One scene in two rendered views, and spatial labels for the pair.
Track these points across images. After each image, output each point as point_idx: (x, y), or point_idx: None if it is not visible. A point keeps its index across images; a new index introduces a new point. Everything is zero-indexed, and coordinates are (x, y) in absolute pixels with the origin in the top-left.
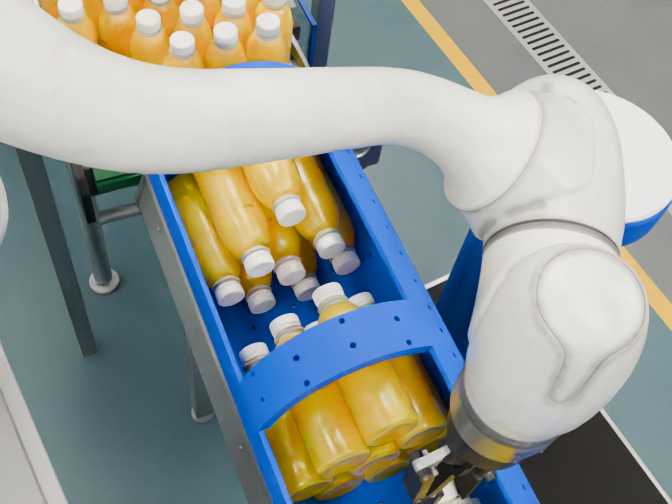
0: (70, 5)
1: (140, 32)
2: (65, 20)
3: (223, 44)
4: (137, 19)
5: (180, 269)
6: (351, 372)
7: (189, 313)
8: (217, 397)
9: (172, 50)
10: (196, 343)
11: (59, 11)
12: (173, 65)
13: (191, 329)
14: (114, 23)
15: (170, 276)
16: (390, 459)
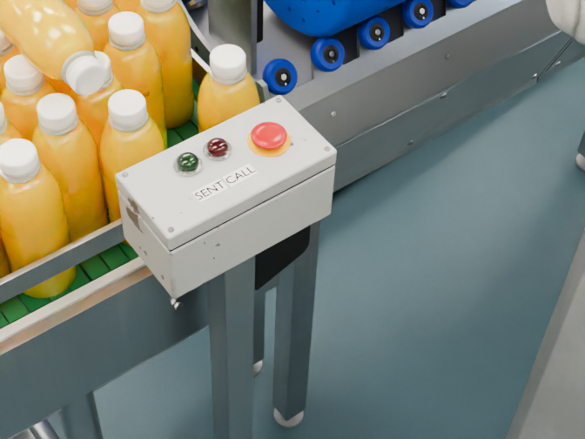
0: (130, 100)
1: (142, 41)
2: (145, 118)
3: None
4: (134, 30)
5: (394, 62)
6: None
7: (426, 70)
8: (504, 38)
9: (170, 1)
10: (453, 65)
11: (140, 116)
12: (179, 14)
13: (440, 72)
14: (119, 84)
15: (381, 104)
16: None
